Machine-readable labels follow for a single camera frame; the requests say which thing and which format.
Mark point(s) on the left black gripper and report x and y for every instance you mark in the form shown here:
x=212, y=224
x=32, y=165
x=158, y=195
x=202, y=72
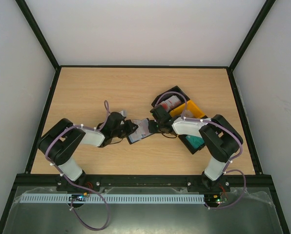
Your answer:
x=130, y=124

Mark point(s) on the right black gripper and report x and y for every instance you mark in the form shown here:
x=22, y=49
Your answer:
x=153, y=126

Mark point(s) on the red patterned white card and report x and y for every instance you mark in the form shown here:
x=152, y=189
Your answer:
x=188, y=113
x=138, y=130

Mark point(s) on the black card holder wallet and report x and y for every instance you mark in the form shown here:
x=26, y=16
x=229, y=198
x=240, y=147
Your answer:
x=139, y=131

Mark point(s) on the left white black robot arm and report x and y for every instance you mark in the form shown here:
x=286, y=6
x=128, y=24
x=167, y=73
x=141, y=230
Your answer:
x=61, y=141

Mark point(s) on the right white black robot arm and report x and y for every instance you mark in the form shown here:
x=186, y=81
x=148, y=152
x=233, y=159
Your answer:
x=222, y=141

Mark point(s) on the red striped card in tray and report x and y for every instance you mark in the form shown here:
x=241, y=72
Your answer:
x=170, y=103

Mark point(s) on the teal card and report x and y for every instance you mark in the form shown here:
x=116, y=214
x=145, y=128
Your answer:
x=196, y=142

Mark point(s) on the yellow tray middle compartment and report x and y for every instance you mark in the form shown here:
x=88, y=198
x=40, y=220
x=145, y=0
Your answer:
x=198, y=113

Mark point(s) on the black tray left compartment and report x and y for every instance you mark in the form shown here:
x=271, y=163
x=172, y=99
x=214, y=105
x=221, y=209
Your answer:
x=176, y=90

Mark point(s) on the black tray compartment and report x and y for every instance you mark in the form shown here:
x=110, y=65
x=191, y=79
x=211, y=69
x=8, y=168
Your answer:
x=176, y=90
x=186, y=143

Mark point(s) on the black tray right compartment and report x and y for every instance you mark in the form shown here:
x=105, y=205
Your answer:
x=186, y=143

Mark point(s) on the left controller board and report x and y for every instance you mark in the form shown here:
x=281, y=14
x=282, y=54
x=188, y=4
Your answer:
x=77, y=200

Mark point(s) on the controller board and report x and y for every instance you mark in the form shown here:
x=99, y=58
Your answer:
x=216, y=200
x=77, y=200

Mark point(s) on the right controller board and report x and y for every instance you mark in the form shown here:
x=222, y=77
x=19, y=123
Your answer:
x=216, y=200

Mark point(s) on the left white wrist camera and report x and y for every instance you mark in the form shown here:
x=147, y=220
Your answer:
x=123, y=113

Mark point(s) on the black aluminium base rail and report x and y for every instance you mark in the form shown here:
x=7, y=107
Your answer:
x=193, y=183

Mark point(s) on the light blue slotted cable duct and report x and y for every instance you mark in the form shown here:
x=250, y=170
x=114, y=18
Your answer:
x=116, y=199

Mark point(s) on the black frame post left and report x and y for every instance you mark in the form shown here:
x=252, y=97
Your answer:
x=37, y=32

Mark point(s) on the black frame post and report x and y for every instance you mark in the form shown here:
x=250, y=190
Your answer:
x=267, y=6
x=37, y=32

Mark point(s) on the black frame post right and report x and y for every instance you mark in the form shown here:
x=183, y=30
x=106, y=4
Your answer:
x=267, y=6

